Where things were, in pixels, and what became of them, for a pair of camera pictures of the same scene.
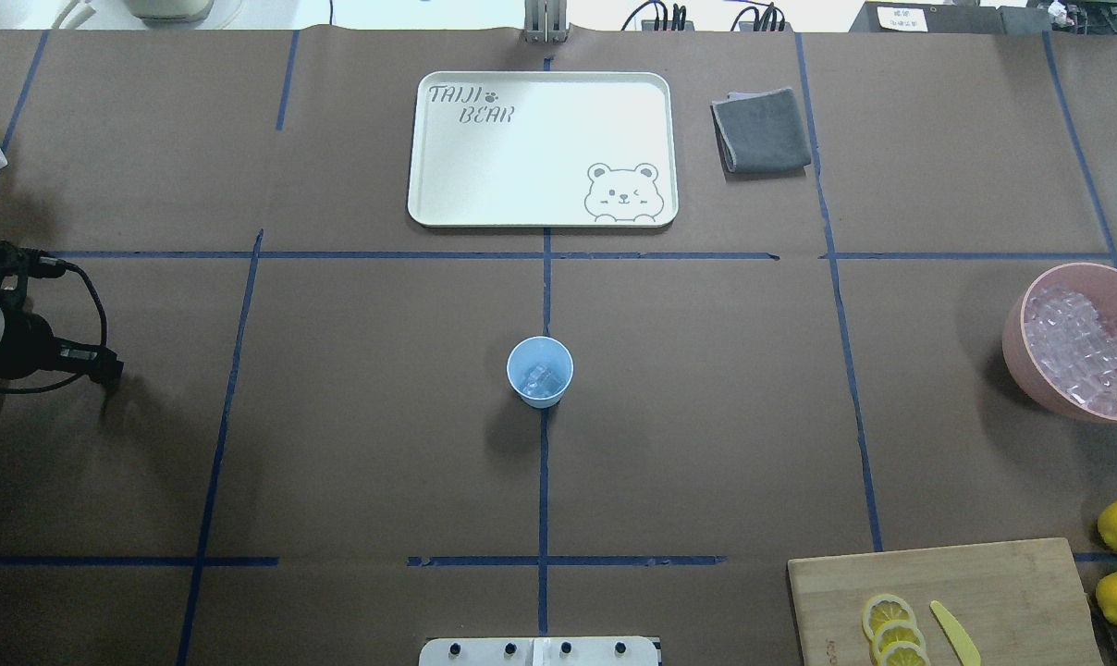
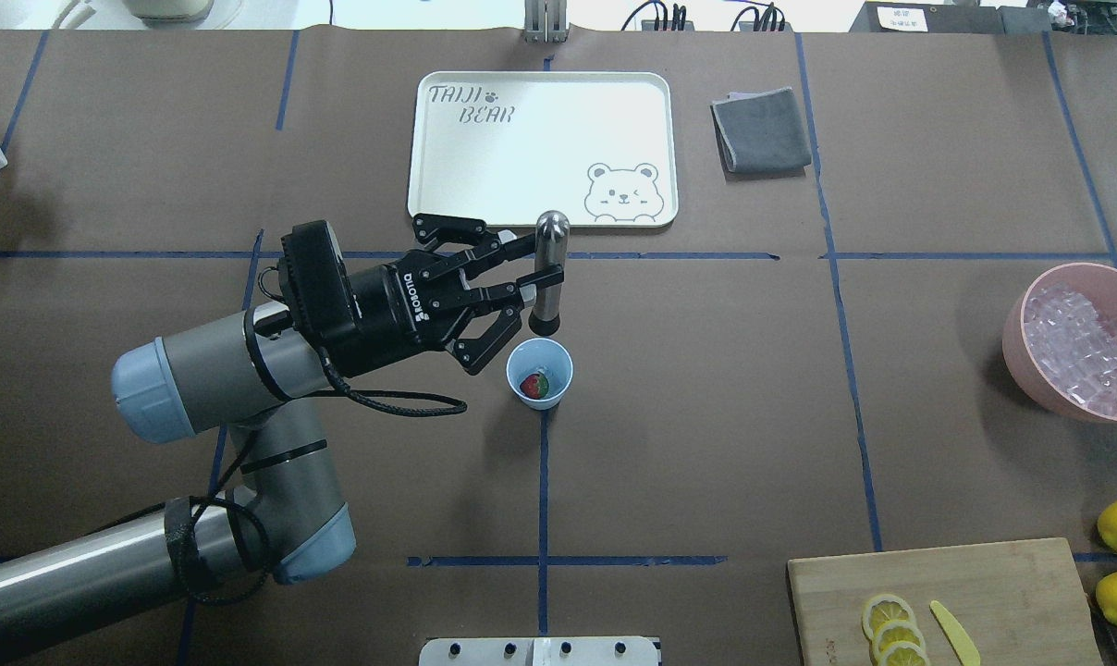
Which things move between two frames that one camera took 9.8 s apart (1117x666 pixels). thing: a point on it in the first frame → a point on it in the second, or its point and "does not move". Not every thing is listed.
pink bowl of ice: (1076, 339) does not move
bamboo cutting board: (1021, 603) does not move
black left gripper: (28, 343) → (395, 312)
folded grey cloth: (760, 135) does not move
